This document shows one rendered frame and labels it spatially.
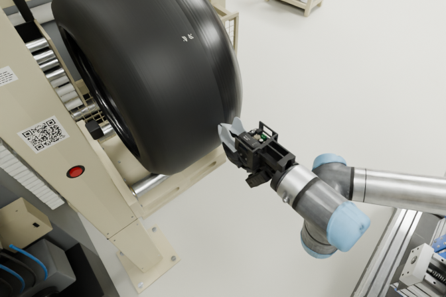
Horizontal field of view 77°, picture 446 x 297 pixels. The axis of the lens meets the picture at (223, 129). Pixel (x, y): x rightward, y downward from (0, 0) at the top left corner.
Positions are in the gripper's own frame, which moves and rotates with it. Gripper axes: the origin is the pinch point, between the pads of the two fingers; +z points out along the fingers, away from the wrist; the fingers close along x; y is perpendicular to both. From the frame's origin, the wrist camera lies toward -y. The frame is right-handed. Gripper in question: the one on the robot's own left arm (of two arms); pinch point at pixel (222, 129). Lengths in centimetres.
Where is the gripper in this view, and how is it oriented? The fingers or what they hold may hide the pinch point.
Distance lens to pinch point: 66.6
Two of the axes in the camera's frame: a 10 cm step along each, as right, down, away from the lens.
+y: -0.6, -6.8, -7.3
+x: -7.7, 4.9, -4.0
